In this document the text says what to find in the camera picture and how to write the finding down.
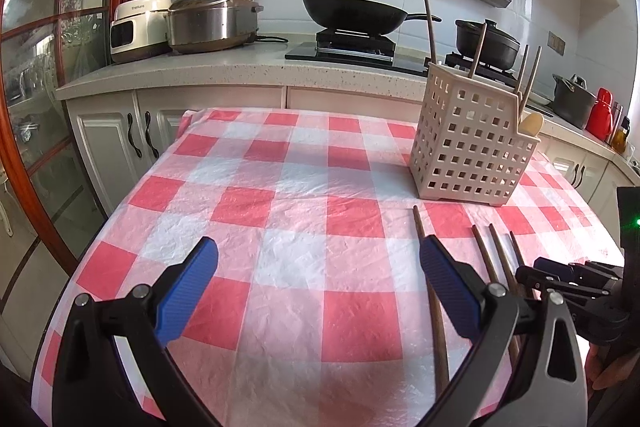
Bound amber oil bottle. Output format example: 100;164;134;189
614;117;632;154

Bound white lower kitchen cabinets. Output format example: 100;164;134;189
67;87;640;258

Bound red white checkered tablecloth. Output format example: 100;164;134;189
31;107;626;427

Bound grey lidded stockpot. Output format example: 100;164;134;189
551;74;598;129

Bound person's right hand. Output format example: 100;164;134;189
585;341;640;390

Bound stainless steel electric cooker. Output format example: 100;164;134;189
166;0;264;54

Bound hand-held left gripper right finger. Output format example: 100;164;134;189
419;236;588;427

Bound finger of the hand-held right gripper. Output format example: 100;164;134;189
532;256;625;282
515;265;608;308

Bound black wok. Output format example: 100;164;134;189
302;0;442;36

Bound white countertop cooking appliance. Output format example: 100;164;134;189
110;0;172;65

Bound black lidded casserole pot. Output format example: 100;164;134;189
454;19;522;70

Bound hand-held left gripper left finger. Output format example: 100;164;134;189
52;236;221;427

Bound red thermos jug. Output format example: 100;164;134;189
585;88;614;142

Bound black glass gas stove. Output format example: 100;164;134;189
285;29;553;116

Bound white perforated utensil basket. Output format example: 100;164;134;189
409;62;543;206

